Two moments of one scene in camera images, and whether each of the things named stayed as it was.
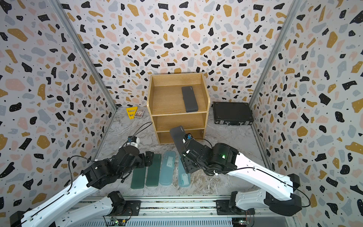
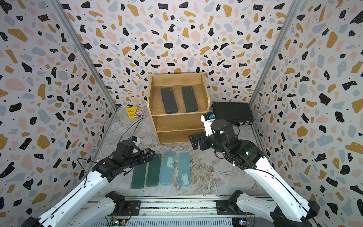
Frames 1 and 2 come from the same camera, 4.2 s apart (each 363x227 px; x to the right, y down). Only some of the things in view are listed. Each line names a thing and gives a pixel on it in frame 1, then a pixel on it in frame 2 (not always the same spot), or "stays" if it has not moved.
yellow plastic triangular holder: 131,112 stays
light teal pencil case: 184,179 stays
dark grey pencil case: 177,133 -> 168,100
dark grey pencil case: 191,103 stays
